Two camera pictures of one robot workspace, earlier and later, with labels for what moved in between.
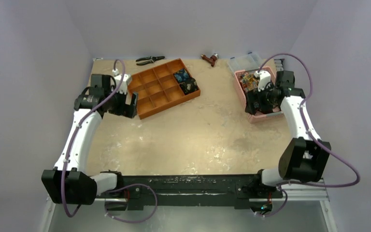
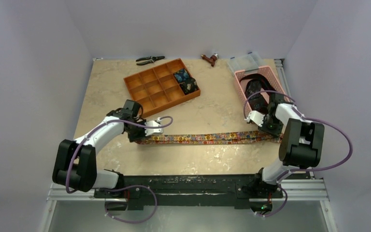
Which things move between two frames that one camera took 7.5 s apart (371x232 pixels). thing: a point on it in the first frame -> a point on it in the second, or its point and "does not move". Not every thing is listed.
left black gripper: (126, 110) -> (142, 136)
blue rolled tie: (182, 75) does not move
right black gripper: (256, 101) -> (269, 126)
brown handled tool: (212, 59) does not move
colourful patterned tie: (249, 81) -> (264, 137)
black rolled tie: (189, 86) does not move
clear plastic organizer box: (251, 61) does not move
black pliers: (151, 59) does not move
